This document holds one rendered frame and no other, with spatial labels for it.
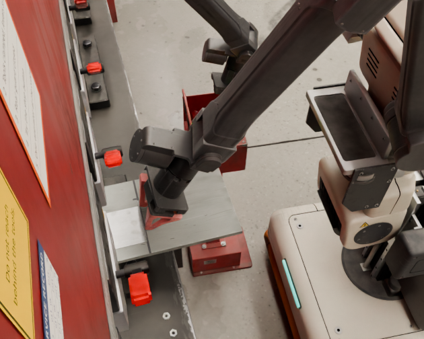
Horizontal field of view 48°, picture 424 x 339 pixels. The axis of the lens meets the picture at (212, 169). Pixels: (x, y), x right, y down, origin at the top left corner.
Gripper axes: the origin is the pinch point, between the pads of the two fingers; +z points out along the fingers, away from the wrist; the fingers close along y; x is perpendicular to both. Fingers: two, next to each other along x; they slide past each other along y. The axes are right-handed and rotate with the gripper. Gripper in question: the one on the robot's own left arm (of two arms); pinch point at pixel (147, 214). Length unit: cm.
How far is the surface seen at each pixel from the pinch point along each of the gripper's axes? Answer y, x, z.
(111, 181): -18.8, 0.6, 12.9
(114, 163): 10.0, -17.8, -23.8
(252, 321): -8, 79, 72
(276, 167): -77, 111, 55
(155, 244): 5.9, 1.0, 1.2
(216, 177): -6.6, 14.8, -6.5
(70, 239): 36, -33, -44
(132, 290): 28.6, -18.7, -23.8
